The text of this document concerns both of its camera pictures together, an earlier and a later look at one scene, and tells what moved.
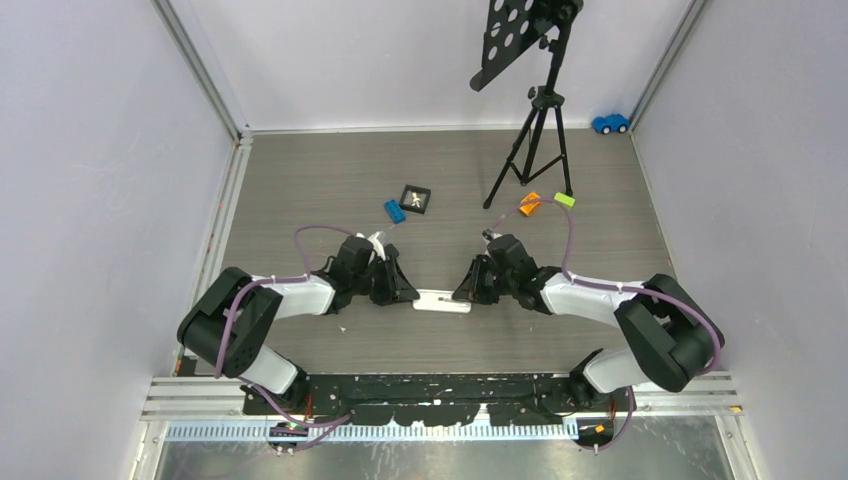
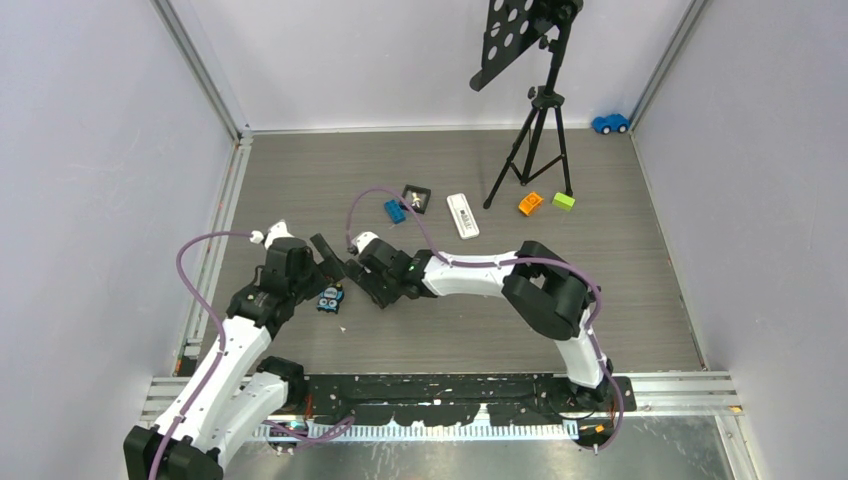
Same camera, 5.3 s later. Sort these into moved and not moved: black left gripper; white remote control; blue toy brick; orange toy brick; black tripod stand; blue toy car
Moved: white remote control; black left gripper
Not moved: blue toy car; blue toy brick; orange toy brick; black tripod stand
